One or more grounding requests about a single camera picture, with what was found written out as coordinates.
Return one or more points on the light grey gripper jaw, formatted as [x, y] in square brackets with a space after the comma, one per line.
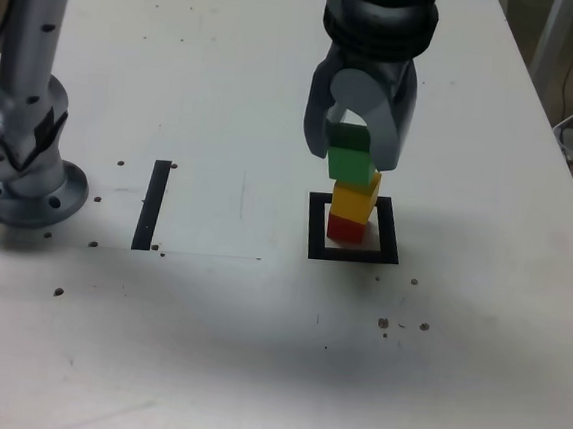
[357, 92]

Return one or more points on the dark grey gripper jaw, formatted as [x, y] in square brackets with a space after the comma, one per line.
[318, 112]

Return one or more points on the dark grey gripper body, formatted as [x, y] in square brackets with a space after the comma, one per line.
[384, 72]

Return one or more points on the green cube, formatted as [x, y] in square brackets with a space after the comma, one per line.
[348, 165]

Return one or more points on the yellow cube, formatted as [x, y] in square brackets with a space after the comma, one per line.
[350, 202]

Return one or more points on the red cube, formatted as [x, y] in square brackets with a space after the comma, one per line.
[344, 229]

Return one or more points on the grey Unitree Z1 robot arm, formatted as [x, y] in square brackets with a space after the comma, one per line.
[30, 51]

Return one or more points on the black tape square outline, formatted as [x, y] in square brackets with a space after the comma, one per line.
[348, 256]

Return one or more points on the black tape strip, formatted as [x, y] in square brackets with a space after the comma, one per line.
[151, 202]

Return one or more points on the white frame post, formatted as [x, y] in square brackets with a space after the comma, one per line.
[548, 36]

